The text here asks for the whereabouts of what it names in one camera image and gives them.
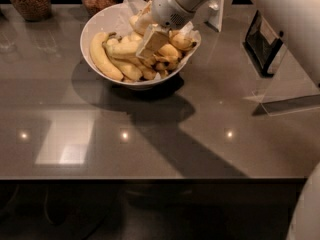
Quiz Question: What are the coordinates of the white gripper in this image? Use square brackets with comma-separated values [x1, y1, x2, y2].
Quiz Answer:
[136, 0, 194, 58]

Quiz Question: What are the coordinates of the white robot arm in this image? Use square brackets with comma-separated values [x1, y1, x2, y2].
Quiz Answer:
[152, 0, 320, 240]

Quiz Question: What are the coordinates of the top middle banana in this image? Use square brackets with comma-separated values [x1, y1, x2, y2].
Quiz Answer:
[129, 15, 140, 33]

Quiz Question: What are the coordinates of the right spotted banana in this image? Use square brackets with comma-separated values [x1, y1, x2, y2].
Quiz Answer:
[169, 31, 197, 51]

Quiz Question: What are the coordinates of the white ceramic bowl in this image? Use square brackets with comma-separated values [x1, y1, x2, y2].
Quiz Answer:
[80, 3, 201, 90]

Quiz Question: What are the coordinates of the long front banana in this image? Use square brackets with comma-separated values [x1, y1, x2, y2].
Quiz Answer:
[103, 39, 140, 59]

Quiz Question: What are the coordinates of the lower middle banana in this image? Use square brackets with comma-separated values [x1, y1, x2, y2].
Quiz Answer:
[111, 59, 143, 81]

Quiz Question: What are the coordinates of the left curved banana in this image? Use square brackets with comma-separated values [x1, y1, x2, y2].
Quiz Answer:
[89, 32, 123, 81]

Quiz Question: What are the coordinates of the glass jar of nuts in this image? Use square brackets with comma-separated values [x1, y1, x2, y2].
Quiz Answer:
[9, 0, 51, 22]

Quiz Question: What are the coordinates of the clear acrylic stand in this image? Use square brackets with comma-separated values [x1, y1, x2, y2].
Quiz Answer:
[246, 46, 320, 116]

